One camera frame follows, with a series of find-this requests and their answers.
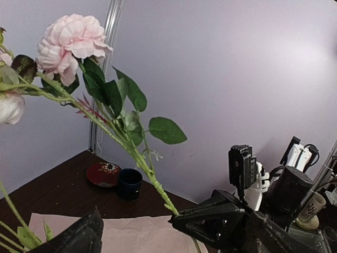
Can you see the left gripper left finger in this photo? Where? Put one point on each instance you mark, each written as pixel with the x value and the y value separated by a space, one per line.
pixel 85 235

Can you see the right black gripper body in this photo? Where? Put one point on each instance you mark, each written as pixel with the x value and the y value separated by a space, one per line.
pixel 280 195

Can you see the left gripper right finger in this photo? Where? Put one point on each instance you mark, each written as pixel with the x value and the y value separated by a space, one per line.
pixel 263 235

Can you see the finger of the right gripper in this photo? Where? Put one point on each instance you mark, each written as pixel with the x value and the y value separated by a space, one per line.
pixel 220 209
pixel 220 235

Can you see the pink wrapping paper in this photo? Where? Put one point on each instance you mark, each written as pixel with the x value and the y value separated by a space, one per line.
pixel 141 234

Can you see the lilac carnation flower stem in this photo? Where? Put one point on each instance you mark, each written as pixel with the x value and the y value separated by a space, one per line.
pixel 67 70

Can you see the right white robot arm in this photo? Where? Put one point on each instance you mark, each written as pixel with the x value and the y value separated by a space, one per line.
pixel 298 156

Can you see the patterned white boot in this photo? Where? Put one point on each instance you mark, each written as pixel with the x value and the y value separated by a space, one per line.
pixel 307 218

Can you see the red floral plate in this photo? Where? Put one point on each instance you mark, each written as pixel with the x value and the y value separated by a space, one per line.
pixel 103 174

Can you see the dark blue mug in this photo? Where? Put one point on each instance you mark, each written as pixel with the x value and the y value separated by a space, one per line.
pixel 129 184

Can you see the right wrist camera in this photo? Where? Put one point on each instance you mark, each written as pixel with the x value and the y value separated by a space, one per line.
pixel 248 176

